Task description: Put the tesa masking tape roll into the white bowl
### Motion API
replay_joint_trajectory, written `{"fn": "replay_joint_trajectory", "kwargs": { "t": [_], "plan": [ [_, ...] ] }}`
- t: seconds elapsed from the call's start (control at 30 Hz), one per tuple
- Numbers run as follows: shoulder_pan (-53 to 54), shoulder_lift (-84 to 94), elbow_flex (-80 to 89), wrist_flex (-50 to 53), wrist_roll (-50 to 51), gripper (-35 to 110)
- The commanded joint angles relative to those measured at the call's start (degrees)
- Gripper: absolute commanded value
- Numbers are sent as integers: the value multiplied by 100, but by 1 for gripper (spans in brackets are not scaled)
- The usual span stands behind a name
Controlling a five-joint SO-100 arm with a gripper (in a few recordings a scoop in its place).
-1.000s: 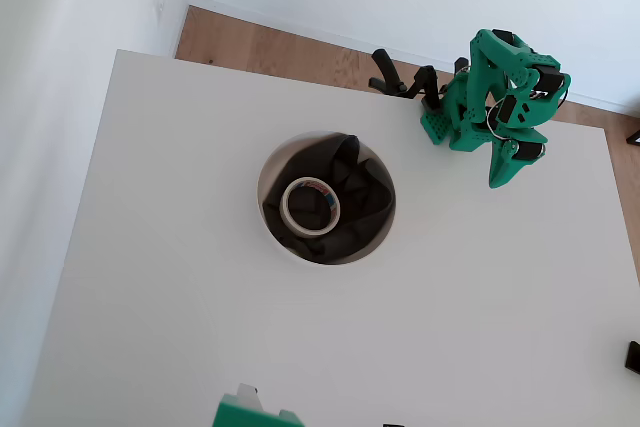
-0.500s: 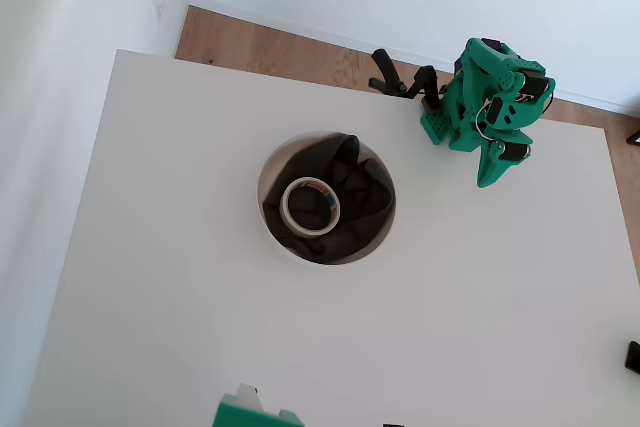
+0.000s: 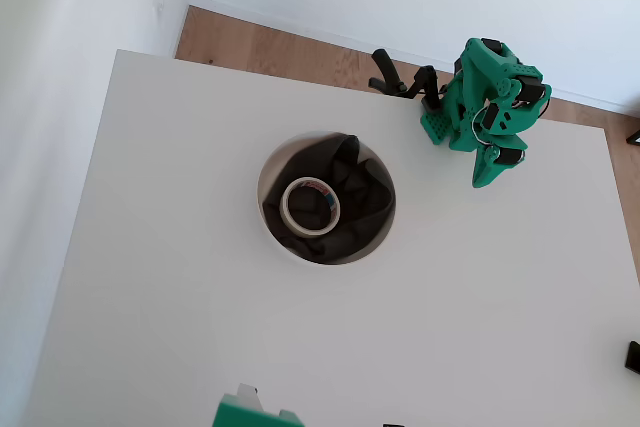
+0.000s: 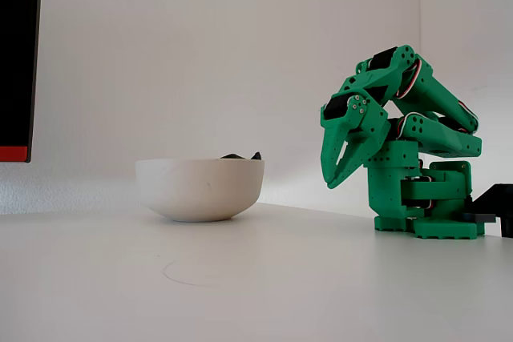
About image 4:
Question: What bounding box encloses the black cloth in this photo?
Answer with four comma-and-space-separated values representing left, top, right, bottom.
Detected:
219, 151, 264, 161

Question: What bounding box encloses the white round bowl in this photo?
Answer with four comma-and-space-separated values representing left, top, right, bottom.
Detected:
135, 158, 265, 223

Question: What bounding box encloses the black table clamp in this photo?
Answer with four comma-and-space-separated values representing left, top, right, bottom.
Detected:
460, 183, 513, 239

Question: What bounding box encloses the black panel with red strip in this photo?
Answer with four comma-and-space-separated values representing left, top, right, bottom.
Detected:
0, 0, 51, 164

